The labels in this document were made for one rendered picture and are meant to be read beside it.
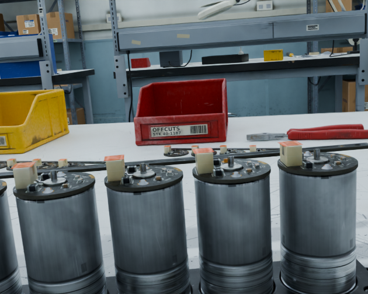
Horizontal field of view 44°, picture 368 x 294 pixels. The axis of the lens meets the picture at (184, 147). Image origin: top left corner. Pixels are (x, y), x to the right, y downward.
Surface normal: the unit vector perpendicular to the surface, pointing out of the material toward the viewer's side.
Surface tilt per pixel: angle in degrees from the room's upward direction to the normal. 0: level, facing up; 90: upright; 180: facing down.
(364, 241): 0
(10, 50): 90
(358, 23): 90
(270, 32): 90
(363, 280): 0
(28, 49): 90
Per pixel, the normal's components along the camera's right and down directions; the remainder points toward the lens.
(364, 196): -0.07, -0.97
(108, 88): -0.14, 0.22
